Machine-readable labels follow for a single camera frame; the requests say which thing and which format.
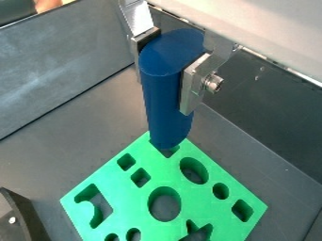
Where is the green shape-sorting board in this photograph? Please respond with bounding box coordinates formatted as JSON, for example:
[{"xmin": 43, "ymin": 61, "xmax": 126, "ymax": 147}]
[{"xmin": 60, "ymin": 134, "xmax": 269, "ymax": 241}]

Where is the blue oval peg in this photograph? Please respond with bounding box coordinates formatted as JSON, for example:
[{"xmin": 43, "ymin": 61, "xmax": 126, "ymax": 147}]
[{"xmin": 139, "ymin": 28, "xmax": 204, "ymax": 149}]

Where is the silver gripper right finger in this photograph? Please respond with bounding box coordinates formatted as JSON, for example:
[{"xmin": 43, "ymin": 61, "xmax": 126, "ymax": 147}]
[{"xmin": 180, "ymin": 30, "xmax": 239, "ymax": 116}]

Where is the black angular block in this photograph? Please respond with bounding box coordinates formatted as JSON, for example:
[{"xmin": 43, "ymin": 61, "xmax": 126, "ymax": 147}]
[{"xmin": 0, "ymin": 187, "xmax": 52, "ymax": 241}]

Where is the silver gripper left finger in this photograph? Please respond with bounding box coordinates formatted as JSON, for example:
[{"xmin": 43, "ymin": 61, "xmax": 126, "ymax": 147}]
[{"xmin": 118, "ymin": 0, "xmax": 162, "ymax": 81}]

